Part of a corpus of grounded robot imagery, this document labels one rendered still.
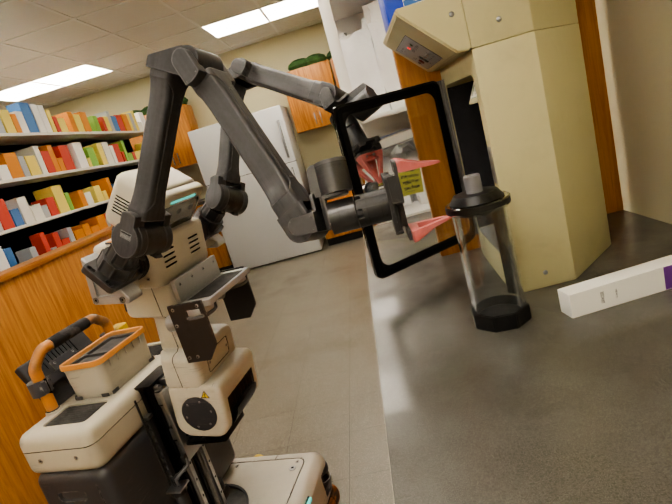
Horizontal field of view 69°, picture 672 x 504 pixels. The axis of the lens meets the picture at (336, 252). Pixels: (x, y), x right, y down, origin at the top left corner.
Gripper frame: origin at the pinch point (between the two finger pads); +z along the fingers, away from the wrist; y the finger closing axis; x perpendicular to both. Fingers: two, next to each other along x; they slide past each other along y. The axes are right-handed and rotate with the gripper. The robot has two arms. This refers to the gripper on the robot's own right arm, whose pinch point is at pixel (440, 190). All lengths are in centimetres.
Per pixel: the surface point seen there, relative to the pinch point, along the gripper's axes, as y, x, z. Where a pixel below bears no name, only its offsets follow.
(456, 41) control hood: 23.3, 9.1, 9.4
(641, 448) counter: -25.7, -37.9, 9.3
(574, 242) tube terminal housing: -18.4, 10.5, 24.5
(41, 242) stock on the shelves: -5, 232, -236
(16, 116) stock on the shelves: 81, 260, -236
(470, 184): -0.1, -1.6, 4.7
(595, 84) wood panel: 8, 46, 49
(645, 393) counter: -25.6, -29.2, 14.7
